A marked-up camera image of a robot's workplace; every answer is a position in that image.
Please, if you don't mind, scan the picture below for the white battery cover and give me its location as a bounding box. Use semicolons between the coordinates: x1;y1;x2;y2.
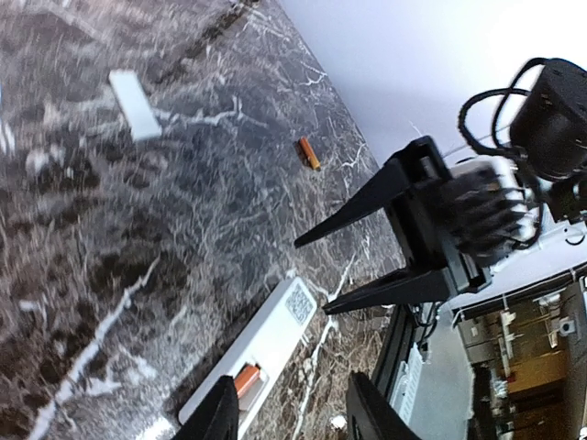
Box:
108;70;162;141

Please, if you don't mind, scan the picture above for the white remote control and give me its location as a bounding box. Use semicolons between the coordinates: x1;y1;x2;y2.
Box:
178;277;317;439

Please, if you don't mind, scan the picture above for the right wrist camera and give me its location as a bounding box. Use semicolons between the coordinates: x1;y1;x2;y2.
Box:
438;156;543;266

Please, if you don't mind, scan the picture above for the orange battery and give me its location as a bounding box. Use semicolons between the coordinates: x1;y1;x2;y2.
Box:
297;137;321;171
234;364;260;399

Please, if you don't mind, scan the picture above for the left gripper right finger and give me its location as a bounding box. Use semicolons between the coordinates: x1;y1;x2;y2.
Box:
346;372;420;440

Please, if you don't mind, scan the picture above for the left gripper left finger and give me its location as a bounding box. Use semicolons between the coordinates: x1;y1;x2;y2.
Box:
172;375;238;440

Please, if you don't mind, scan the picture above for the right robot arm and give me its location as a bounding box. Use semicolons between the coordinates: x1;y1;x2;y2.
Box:
294;57;586;315

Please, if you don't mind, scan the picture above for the black front rail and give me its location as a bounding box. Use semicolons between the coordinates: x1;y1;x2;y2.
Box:
371;302;441;412

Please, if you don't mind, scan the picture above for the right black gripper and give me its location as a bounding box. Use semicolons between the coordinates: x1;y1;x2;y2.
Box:
293;136;491;315

